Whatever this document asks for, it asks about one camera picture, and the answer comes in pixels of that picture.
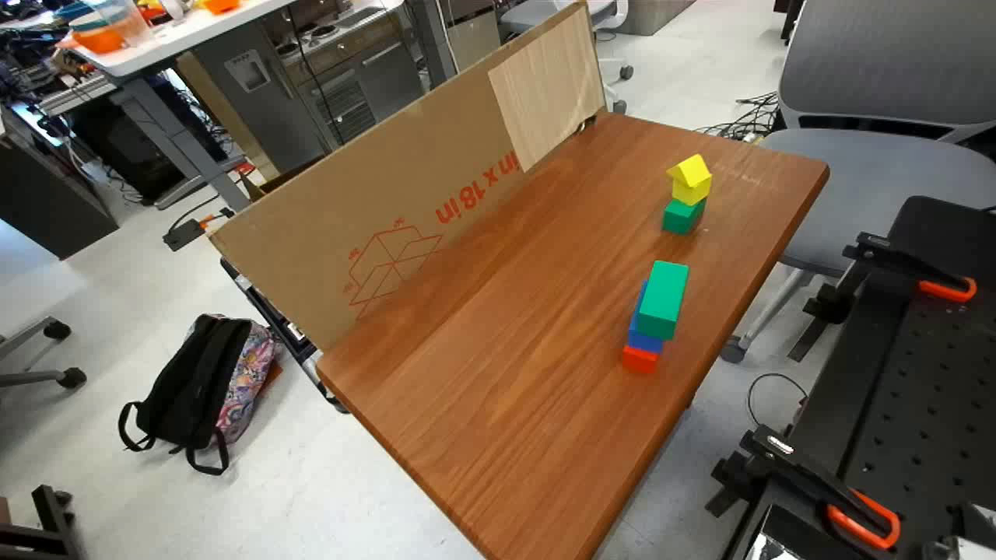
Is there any black clamp with orange handle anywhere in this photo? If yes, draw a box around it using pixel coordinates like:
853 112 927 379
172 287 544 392
788 229 981 364
707 424 904 556

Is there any long green block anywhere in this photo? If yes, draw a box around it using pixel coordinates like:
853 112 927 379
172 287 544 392
631 258 695 347

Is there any black perforated mounting board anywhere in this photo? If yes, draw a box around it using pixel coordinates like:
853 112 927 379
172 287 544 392
724 192 996 560

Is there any small green cube block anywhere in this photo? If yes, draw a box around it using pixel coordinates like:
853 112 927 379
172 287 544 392
658 195 709 241

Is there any black cabinet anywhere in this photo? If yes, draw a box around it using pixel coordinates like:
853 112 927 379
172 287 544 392
0 100 120 263

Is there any white desk with grey legs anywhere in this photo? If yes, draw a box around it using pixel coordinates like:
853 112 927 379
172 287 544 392
34 0 295 215

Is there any red block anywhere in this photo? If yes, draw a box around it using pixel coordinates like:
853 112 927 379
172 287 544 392
618 343 664 379

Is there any yellow house-shaped block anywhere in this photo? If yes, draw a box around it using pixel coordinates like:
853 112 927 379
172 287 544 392
667 153 715 208

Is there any chair base with black casters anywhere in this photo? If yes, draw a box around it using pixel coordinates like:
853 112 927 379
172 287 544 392
0 314 90 396

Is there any orange bowl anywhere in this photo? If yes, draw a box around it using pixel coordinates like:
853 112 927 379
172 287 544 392
68 7 156 58

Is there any blue block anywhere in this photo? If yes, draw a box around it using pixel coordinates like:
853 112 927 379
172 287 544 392
626 320 667 357

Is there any thin black cable loop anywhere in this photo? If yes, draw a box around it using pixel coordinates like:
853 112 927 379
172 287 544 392
743 366 813 420

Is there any black backpack with colourful pattern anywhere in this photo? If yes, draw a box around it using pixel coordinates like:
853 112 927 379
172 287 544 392
114 311 287 478

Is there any black metal stand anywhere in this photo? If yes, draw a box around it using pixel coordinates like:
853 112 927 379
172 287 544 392
0 482 83 560

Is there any bundle of floor cables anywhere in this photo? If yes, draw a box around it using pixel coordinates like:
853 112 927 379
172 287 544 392
700 89 783 143

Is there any grey metal drawer cabinet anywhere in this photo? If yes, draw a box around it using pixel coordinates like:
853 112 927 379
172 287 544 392
278 0 428 148

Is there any brown cardboard panel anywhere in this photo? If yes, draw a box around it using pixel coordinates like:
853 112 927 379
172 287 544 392
209 0 609 355

